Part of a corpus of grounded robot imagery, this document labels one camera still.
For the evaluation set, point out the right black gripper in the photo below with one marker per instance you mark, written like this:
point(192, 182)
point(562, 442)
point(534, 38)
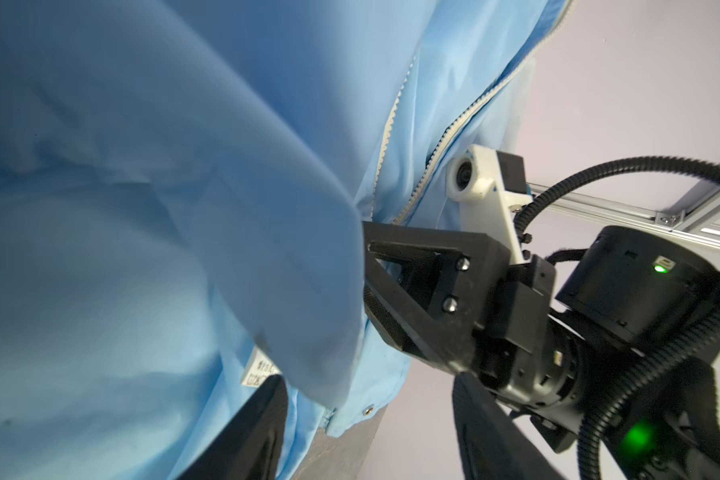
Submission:
point(422, 293)

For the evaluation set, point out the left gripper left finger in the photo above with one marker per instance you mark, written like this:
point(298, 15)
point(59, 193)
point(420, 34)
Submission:
point(249, 447)

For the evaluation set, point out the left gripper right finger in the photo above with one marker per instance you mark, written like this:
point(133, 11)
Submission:
point(491, 447)

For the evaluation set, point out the light blue jacket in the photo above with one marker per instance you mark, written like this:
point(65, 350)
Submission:
point(183, 186)

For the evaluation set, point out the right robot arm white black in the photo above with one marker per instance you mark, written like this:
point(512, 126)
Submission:
point(604, 348)

